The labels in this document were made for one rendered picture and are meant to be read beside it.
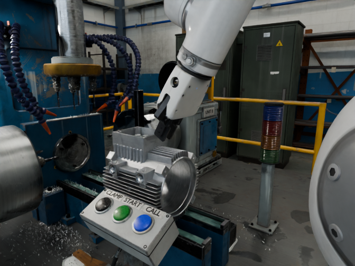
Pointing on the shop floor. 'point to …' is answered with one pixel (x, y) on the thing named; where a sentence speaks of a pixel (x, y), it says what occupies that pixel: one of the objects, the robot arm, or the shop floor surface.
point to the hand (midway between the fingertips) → (165, 130)
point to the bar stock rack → (299, 123)
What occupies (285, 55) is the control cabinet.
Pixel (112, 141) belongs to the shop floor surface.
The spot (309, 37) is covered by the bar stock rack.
